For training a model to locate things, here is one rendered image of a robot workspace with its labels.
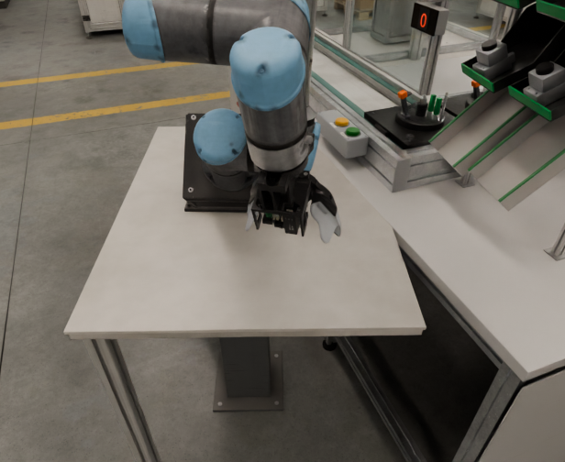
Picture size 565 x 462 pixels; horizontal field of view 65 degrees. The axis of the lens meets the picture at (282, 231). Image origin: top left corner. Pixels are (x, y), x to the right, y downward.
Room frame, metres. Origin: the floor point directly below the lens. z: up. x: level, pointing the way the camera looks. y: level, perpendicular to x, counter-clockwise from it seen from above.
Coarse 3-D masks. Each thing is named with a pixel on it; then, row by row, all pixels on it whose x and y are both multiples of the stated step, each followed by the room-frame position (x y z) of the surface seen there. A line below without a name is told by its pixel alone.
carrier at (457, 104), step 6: (456, 96) 1.44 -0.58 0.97; (462, 96) 1.44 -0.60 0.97; (468, 96) 1.44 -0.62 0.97; (450, 102) 1.40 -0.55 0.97; (456, 102) 1.40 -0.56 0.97; (462, 102) 1.40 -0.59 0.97; (468, 102) 1.35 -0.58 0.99; (450, 108) 1.35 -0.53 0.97; (456, 108) 1.35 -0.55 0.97; (462, 108) 1.35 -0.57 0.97; (450, 114) 1.32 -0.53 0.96; (456, 114) 1.30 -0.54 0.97
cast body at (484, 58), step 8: (488, 40) 0.99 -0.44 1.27; (496, 40) 1.00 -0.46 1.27; (480, 48) 0.99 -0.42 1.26; (488, 48) 0.97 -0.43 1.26; (496, 48) 0.97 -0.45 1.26; (504, 48) 0.97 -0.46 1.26; (480, 56) 0.98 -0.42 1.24; (488, 56) 0.96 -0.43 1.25; (496, 56) 0.96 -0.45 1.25; (504, 56) 0.97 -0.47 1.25; (512, 56) 0.99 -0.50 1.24; (480, 64) 0.98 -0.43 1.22; (488, 64) 0.96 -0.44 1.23; (496, 64) 0.96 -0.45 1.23; (504, 64) 0.97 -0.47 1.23; (480, 72) 0.97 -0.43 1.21; (488, 72) 0.96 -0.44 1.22; (496, 72) 0.96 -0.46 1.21
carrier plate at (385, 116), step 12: (384, 108) 1.35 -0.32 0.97; (396, 108) 1.35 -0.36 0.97; (372, 120) 1.27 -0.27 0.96; (384, 120) 1.26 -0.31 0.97; (396, 132) 1.18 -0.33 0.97; (408, 132) 1.18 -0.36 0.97; (420, 132) 1.18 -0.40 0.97; (432, 132) 1.18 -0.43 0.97; (408, 144) 1.11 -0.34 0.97; (420, 144) 1.11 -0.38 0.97
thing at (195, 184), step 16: (192, 128) 1.07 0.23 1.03; (192, 144) 1.04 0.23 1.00; (192, 160) 1.01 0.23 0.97; (192, 176) 0.98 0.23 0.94; (192, 192) 0.95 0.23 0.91; (208, 192) 0.95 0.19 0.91; (224, 192) 0.95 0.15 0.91; (240, 192) 0.95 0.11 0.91; (192, 208) 0.94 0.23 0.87; (208, 208) 0.94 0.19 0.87; (224, 208) 0.94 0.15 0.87; (240, 208) 0.94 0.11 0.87
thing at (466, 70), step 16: (528, 16) 1.06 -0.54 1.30; (544, 16) 1.07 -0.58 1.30; (512, 32) 1.06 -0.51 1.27; (528, 32) 1.06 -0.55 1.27; (544, 32) 1.06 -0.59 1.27; (560, 32) 0.93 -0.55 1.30; (512, 48) 1.05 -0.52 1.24; (528, 48) 1.03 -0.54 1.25; (544, 48) 1.00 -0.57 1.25; (560, 48) 0.94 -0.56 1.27; (464, 64) 1.03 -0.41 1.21; (512, 64) 0.99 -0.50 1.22; (528, 64) 0.93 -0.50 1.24; (480, 80) 0.96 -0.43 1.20; (496, 80) 0.95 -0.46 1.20; (512, 80) 0.92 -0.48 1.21
